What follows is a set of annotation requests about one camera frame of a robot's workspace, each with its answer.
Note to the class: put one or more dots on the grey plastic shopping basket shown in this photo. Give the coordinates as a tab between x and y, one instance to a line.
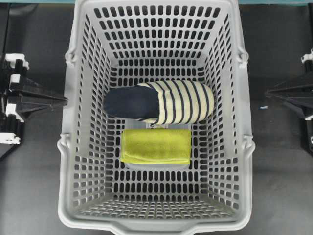
119	43

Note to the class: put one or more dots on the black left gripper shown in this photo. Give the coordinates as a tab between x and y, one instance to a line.
12	68

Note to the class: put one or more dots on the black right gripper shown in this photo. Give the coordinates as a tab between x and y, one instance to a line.
297	94

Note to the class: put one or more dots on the yellow cloth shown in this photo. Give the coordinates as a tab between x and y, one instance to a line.
156	146

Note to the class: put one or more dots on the striped navy cream slipper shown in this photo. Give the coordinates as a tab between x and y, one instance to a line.
161	102

